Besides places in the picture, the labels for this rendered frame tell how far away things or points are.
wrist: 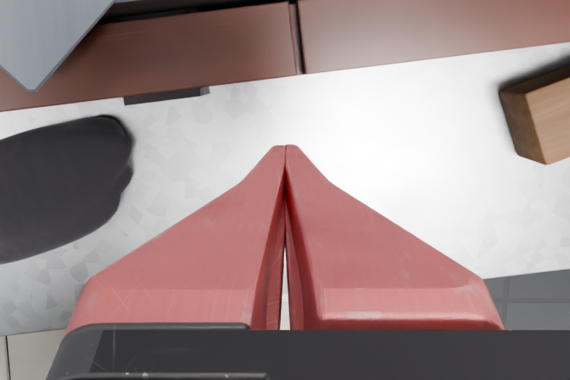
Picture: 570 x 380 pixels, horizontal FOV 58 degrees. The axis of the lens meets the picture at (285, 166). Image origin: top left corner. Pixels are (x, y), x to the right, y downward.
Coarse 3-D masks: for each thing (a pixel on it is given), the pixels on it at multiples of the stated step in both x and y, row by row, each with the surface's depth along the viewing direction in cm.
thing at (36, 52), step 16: (0, 32) 24; (16, 32) 24; (32, 32) 24; (48, 32) 24; (64, 32) 24; (80, 32) 24; (0, 48) 24; (16, 48) 24; (32, 48) 24; (48, 48) 24; (64, 48) 24; (0, 64) 24; (16, 64) 24; (32, 64) 24; (48, 64) 24; (16, 80) 25; (32, 80) 25
